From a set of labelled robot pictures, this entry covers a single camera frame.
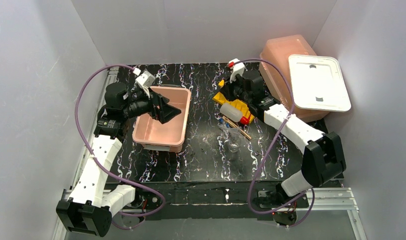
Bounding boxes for white plastic bottle red cap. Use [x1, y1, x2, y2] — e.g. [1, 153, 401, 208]
[220, 103, 242, 123]

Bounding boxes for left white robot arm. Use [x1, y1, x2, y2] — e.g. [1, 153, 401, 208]
[56, 82, 182, 237]

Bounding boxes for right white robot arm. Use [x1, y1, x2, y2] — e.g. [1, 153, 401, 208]
[220, 71, 347, 200]

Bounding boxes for yellow test tube rack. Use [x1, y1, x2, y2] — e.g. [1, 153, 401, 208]
[212, 91, 255, 125]

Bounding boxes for open pink plastic bin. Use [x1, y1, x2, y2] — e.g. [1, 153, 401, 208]
[132, 85, 191, 153]

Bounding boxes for wooden test tube clamp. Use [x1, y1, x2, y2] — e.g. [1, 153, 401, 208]
[222, 116, 252, 140]

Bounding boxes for blue capped small vials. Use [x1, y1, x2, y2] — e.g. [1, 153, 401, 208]
[219, 117, 231, 128]

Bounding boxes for large pink storage box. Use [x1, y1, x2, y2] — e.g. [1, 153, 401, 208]
[259, 34, 328, 123]

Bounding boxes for clear plastic funnel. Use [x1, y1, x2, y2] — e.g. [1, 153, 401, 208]
[219, 125, 245, 145]

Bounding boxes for clear glass beaker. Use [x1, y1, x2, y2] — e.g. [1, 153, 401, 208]
[225, 139, 241, 153]

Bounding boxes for white box lid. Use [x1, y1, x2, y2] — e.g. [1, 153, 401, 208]
[288, 54, 352, 113]

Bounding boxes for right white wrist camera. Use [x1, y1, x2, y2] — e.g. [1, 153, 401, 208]
[227, 58, 245, 83]

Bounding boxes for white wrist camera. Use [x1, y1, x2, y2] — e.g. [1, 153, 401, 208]
[227, 58, 245, 83]
[135, 70, 156, 94]

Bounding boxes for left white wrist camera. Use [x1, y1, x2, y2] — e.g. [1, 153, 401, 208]
[135, 70, 156, 94]

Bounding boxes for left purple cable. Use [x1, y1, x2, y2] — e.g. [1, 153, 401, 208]
[74, 64, 166, 231]

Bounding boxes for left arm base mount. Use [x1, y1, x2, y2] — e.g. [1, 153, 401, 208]
[111, 196, 148, 231]

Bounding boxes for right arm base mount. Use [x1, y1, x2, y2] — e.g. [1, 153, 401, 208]
[253, 190, 310, 227]

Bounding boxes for aluminium frame rail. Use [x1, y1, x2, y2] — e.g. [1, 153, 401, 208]
[52, 187, 367, 240]

